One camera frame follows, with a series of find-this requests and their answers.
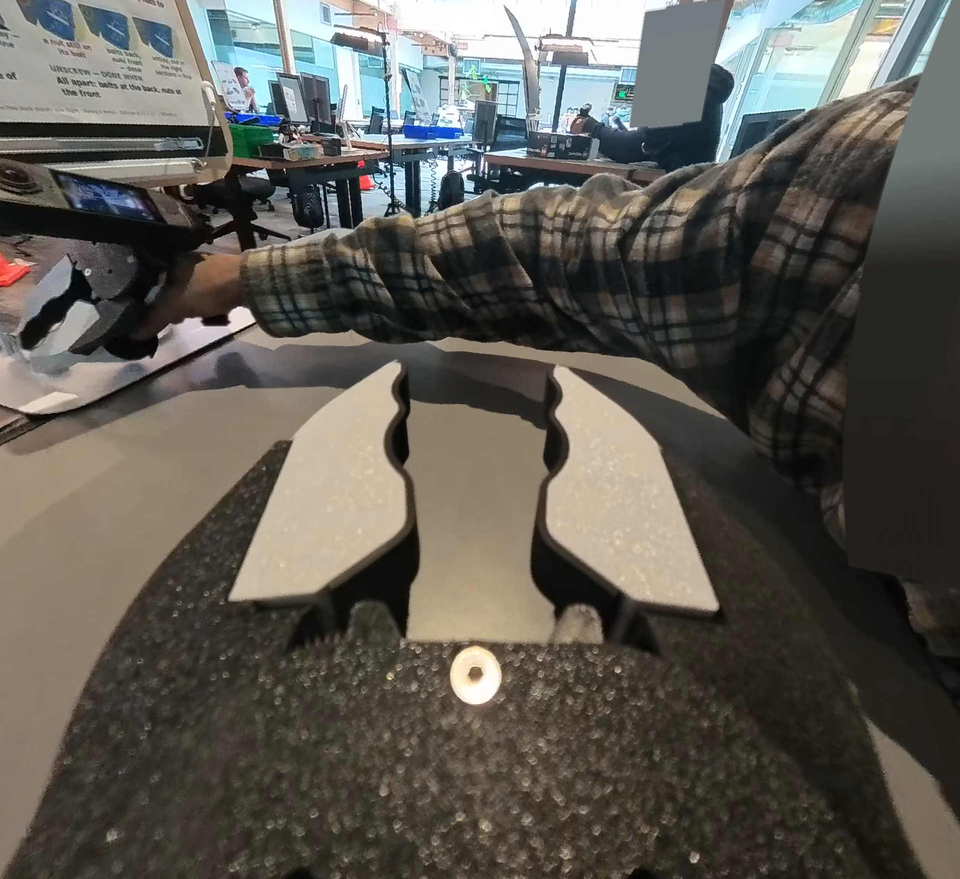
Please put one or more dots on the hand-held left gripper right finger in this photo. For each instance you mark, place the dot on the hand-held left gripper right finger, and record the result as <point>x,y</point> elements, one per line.
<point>622,504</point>

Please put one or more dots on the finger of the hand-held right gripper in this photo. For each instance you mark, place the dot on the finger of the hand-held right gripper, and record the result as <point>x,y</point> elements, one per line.
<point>79,328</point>
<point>52,286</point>

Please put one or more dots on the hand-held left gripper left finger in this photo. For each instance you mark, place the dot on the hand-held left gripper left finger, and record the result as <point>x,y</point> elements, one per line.
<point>330,489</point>

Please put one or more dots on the person's right forearm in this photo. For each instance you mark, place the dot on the person's right forearm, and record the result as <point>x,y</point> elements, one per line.
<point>525,271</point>

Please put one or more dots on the person's right hand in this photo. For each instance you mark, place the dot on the person's right hand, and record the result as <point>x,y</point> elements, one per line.
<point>210,286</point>

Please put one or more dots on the black office chair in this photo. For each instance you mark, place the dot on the black office chair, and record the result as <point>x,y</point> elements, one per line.
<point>232,200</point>

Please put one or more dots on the person's plaid shirt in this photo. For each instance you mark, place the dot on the person's plaid shirt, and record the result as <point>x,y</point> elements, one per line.
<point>802,444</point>

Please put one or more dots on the green plastic bin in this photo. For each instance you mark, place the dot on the green plastic bin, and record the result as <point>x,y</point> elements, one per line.
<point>251,142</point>

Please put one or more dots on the black bag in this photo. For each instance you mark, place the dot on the black bag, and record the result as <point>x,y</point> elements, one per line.
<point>307,208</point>

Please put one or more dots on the blue plastic bin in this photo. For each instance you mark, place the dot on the blue plastic bin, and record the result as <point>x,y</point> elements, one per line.
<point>431,133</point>
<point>255,119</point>

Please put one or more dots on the printed instruction sign board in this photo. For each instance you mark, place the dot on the printed instruction sign board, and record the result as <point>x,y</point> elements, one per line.
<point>90,31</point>

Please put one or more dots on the black computer monitor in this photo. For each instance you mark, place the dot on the black computer monitor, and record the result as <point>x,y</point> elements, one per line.
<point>319,99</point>
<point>291,99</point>

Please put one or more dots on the black tripod stand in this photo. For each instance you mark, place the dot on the black tripod stand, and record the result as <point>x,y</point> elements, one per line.
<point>388,106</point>

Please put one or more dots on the black cardboard box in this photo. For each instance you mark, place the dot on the black cardboard box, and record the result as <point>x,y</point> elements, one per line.
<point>562,144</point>

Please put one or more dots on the black pole with round top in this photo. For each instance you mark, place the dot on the black pole with round top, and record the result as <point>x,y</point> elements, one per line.
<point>576,31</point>

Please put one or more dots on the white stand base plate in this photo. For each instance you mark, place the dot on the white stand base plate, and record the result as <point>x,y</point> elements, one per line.
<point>112,369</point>

